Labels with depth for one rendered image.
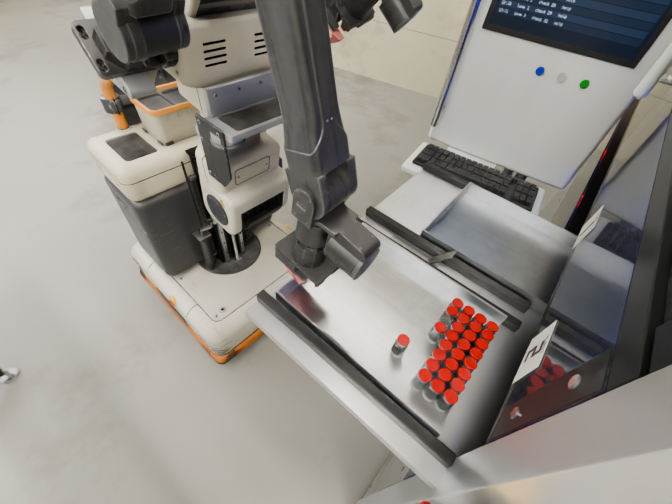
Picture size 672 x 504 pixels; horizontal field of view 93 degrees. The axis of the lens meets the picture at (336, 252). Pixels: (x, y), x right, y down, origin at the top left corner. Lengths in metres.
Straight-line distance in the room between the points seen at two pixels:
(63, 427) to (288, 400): 0.82
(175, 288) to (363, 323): 0.99
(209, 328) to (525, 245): 1.06
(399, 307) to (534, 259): 0.37
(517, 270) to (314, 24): 0.65
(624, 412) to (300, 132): 0.35
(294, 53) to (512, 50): 0.93
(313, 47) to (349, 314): 0.43
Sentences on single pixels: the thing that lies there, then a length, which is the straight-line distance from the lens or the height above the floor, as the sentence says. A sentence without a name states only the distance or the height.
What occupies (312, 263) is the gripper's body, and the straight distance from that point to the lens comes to 0.51.
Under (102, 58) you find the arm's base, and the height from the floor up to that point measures 1.17.
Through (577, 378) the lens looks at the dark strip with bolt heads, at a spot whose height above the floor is 1.15.
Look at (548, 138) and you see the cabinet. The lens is 1.26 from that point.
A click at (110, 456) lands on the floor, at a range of 1.56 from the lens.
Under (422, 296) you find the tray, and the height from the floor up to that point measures 0.88.
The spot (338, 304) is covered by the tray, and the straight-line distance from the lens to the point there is 0.61.
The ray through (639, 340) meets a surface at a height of 1.21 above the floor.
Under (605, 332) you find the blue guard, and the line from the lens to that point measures 0.39.
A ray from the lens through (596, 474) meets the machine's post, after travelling 0.29.
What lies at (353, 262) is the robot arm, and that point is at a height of 1.08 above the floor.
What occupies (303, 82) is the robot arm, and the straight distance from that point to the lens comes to 0.34.
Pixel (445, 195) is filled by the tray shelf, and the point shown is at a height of 0.88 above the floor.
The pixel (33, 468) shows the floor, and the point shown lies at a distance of 1.67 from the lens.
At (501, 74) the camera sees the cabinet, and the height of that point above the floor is 1.07.
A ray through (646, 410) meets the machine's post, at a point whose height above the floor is 1.22.
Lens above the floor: 1.40
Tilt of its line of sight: 49 degrees down
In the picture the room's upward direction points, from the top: 9 degrees clockwise
